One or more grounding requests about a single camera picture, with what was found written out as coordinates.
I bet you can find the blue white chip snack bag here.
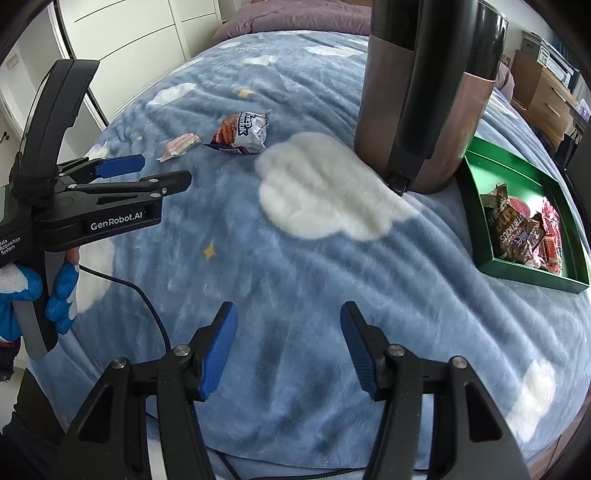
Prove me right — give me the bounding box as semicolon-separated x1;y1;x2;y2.
205;112;270;155

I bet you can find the brown black electric kettle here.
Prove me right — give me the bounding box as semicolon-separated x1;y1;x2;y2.
353;0;508;194

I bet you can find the blue cloud blanket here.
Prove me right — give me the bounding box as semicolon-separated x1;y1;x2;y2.
32;30;590;477

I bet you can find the small red orange candy bar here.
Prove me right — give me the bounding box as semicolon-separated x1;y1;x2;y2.
540;235;563;275

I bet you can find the brown nutritious snack bag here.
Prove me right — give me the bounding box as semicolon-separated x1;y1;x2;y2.
481;184;545;268

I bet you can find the pink striped candy packet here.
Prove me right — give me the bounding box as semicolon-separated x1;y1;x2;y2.
157;133;201;163

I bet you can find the blue gloved left hand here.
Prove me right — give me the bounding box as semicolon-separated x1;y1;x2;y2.
1;248;79;344

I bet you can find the green tray box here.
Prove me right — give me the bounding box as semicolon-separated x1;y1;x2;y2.
456;137;590;293

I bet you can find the pink cartoon shaped packet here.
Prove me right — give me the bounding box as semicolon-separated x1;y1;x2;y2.
508;196;532;217

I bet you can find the grey printer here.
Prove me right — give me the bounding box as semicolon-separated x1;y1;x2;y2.
521;30;579;90

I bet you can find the large red white snack pouch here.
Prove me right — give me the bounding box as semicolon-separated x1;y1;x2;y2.
542;197;562;254

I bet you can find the wooden drawer cabinet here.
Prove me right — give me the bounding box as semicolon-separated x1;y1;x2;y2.
511;50;576;151

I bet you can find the grey office chair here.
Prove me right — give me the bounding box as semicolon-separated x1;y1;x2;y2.
554;123;591;219

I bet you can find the purple duvet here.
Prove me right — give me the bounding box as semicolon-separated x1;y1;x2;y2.
214;1;507;103

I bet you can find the black cable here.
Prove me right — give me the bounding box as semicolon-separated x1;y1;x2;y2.
78;264;371;480

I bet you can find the white wardrobe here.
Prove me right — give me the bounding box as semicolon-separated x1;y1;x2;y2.
55;0;221;124

